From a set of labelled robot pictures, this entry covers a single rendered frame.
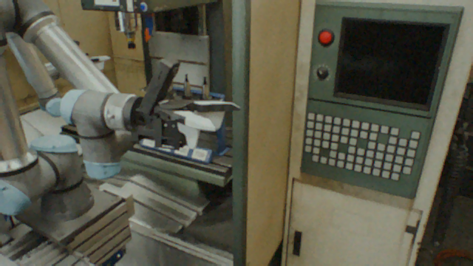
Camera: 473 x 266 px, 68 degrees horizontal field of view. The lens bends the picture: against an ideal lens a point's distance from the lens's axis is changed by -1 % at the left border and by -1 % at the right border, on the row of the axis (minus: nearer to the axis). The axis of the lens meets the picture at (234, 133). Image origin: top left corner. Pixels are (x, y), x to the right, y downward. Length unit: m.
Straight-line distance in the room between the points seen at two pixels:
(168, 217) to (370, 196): 0.94
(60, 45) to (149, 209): 1.13
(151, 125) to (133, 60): 2.65
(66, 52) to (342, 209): 1.24
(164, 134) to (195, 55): 1.77
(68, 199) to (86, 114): 0.43
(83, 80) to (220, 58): 1.57
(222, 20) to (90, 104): 1.68
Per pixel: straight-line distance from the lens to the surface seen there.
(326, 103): 1.40
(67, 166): 1.09
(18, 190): 0.99
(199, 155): 1.87
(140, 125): 0.72
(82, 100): 0.77
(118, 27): 2.10
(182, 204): 1.88
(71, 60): 0.92
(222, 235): 1.69
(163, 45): 2.57
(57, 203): 1.14
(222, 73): 2.41
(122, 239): 1.34
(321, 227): 1.75
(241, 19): 0.98
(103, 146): 0.79
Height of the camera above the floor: 1.83
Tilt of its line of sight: 25 degrees down
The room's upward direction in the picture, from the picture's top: straight up
